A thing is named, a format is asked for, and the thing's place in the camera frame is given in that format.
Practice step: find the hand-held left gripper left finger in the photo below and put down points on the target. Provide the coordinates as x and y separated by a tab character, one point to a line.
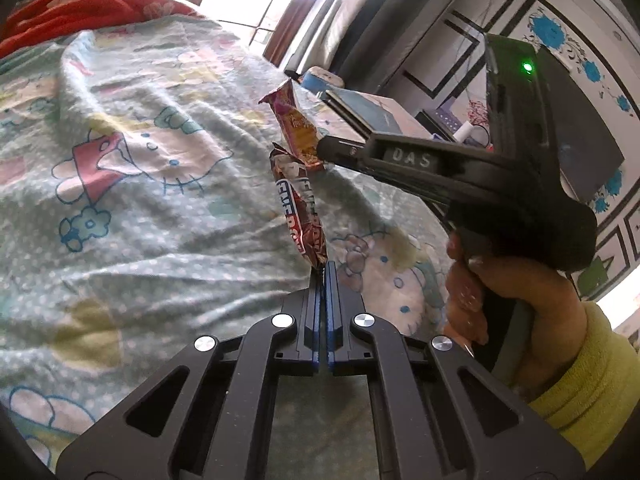
314	320

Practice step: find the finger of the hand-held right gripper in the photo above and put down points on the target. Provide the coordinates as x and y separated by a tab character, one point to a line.
345	152
350	112

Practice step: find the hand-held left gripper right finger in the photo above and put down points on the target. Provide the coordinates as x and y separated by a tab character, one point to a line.
334	320

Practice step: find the pink orange snack wrapper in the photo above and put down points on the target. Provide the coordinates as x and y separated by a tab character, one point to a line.
295	130

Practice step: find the maroon snack wrapper blue band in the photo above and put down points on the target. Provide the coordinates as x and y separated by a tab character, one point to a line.
300	220

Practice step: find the person's right forearm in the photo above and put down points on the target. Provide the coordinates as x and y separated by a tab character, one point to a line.
595	400

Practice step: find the person's right hand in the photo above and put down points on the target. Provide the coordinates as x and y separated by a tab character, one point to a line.
555	320

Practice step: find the flat box on bedside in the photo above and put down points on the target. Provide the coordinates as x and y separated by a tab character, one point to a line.
380	115

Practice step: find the light blue round container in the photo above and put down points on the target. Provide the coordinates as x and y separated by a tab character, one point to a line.
322	80

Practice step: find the white vase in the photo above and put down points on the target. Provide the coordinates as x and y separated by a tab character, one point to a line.
464	132

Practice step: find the beige and navy curtain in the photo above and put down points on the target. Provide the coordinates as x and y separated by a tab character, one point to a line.
320	25

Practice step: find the purple box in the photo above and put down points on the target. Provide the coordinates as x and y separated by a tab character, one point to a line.
447	119

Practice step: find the wooden framed glass door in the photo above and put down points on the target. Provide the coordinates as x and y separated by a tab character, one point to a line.
287	25

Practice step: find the light blue printed blanket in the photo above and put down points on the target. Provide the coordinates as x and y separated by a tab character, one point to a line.
150	235

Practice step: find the red printed blanket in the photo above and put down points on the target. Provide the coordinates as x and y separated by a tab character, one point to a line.
75	10

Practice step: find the wall television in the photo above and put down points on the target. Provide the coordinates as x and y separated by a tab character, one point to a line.
585	150

